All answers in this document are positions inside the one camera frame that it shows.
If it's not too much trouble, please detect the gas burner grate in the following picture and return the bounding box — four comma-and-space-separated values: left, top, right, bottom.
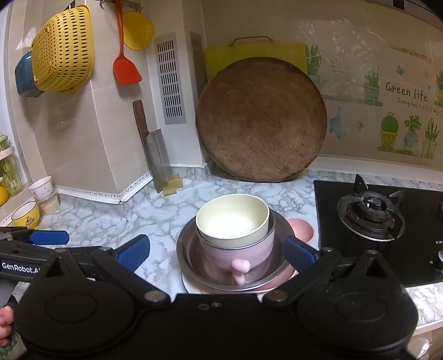
336, 174, 405, 241

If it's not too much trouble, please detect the red spatula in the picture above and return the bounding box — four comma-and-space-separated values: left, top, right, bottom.
113, 0, 142, 85

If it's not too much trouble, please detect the green glass jar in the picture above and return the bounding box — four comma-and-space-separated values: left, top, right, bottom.
0, 133, 24, 197

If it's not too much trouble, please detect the yellow knife stand block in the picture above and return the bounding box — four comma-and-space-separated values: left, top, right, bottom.
162, 174, 183, 196

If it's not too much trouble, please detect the black gas stove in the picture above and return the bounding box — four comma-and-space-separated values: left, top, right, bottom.
313, 176, 442, 287

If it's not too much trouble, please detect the round wooden cutting board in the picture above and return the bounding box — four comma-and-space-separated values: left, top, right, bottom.
195, 57, 327, 183

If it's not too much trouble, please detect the yellow colander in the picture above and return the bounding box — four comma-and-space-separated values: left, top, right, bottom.
31, 4, 95, 94

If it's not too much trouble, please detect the yellow plastic cutting board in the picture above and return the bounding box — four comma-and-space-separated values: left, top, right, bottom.
204, 36, 308, 81

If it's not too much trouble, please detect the beige small cup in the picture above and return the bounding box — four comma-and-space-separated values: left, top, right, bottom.
38, 193, 60, 215

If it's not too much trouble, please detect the grey wall vent grille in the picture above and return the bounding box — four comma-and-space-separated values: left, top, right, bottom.
154, 32, 186, 125

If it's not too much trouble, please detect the cleaver with wooden handle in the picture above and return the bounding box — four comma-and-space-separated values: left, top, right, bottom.
133, 100, 172, 193

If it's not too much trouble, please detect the cream plastic bowl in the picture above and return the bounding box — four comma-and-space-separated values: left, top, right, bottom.
195, 194, 270, 248

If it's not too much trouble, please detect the pink bowl with steel liner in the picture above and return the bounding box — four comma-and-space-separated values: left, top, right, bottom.
196, 212, 275, 286

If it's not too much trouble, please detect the white round plate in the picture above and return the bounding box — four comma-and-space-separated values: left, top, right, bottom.
181, 271, 272, 295

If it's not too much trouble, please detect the white dotted cup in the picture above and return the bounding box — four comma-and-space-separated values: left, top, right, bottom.
29, 176, 53, 201

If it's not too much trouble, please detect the yellow ceramic cup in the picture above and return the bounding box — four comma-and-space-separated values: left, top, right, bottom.
11, 201, 40, 230

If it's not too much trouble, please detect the stainless steel bowl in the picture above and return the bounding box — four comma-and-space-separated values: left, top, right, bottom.
176, 211, 296, 293

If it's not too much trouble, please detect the person's left hand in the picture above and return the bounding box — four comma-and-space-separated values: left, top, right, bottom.
0, 306, 14, 346

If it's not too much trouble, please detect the yellow ladle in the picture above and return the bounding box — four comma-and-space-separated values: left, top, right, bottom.
122, 11, 155, 51

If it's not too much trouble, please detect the pink bear-shaped plate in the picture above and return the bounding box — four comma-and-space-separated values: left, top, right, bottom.
193, 215, 317, 291

